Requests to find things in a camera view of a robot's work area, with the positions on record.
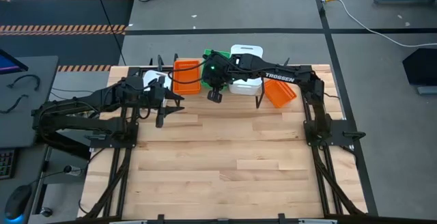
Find grey desk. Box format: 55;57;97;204
0;55;59;150

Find black connector knob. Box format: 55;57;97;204
63;164;85;177

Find short black cable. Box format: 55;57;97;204
0;94;30;114
6;74;41;92

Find wooden shelf black metal legs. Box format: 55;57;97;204
169;57;266;109

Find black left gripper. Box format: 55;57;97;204
150;76;186;129

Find green plastic mesh basket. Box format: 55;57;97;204
203;48;231;89

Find long black hanging cable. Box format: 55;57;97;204
91;0;127;67

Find black box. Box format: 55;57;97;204
401;48;437;87

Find black floor mat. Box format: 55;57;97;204
0;0;135;72

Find black aluminium rig frame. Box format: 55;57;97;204
77;55;380;224

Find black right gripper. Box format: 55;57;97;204
201;50;238;104

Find computer keyboard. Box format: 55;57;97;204
0;148;17;180

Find white floor cable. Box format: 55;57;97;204
322;0;437;48

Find computer monitor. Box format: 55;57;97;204
0;48;29;76

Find black computer mouse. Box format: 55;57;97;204
3;184;33;223

